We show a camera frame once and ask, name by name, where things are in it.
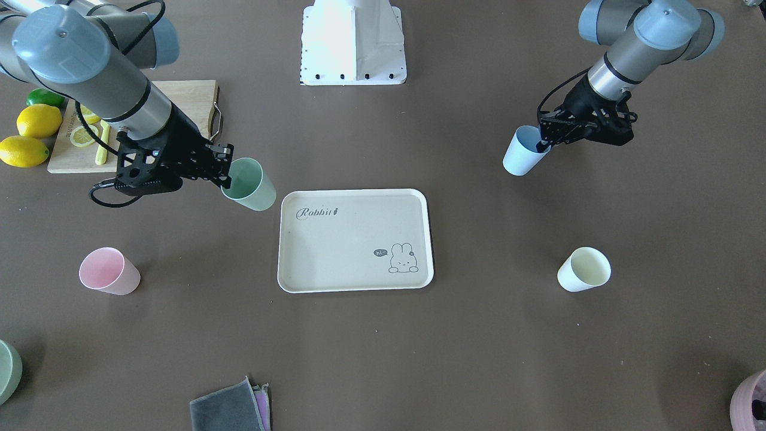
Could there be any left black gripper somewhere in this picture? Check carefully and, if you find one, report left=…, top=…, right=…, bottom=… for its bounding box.
left=536, top=77, right=637, bottom=153

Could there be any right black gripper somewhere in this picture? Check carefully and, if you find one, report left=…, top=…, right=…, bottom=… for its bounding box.
left=115, top=105, right=233, bottom=196

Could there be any blue plastic cup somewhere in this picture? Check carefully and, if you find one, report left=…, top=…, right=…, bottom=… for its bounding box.
left=503, top=125, right=550, bottom=175

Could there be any green plastic cup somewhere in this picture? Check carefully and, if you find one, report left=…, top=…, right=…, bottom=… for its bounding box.
left=221, top=157, right=276, bottom=212

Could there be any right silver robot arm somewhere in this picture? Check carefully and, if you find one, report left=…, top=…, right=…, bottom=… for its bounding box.
left=2, top=1, right=233, bottom=201

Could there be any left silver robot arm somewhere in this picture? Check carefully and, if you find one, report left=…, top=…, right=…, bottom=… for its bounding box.
left=533, top=1, right=725, bottom=153

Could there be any beige rabbit tray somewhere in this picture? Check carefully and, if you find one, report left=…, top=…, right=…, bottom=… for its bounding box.
left=277, top=189, right=434, bottom=293

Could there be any bamboo cutting board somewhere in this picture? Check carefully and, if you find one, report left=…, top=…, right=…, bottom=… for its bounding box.
left=47, top=81, right=218, bottom=174

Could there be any yellow plastic knife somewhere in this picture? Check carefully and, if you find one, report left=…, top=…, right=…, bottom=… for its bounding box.
left=94, top=120, right=111, bottom=165

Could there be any cream plastic cup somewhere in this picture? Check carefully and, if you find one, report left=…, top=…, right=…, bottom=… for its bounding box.
left=557, top=247, right=611, bottom=292

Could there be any halved lemon piece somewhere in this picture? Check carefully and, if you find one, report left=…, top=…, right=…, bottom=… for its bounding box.
left=79, top=105, right=101, bottom=125
left=69, top=125, right=99, bottom=148

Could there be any pink plastic cup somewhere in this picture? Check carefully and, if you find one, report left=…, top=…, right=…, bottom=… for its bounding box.
left=78, top=247, right=141, bottom=295

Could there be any yellow lemon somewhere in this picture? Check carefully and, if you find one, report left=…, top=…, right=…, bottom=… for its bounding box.
left=1, top=135, right=50, bottom=168
left=16, top=104, right=63, bottom=139

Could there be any green lime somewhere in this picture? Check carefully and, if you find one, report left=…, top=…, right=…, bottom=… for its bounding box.
left=26, top=88, right=66, bottom=108

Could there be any grey folded cloth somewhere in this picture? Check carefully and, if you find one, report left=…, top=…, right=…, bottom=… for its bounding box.
left=189, top=378, right=272, bottom=430

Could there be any green bowl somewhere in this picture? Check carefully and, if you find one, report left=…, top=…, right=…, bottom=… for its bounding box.
left=0, top=340, right=23, bottom=405

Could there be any pink bowl with ice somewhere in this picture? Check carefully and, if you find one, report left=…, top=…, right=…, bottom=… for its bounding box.
left=729, top=370, right=765, bottom=430

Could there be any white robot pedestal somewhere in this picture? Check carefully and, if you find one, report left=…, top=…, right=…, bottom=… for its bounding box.
left=299, top=1, right=408, bottom=86

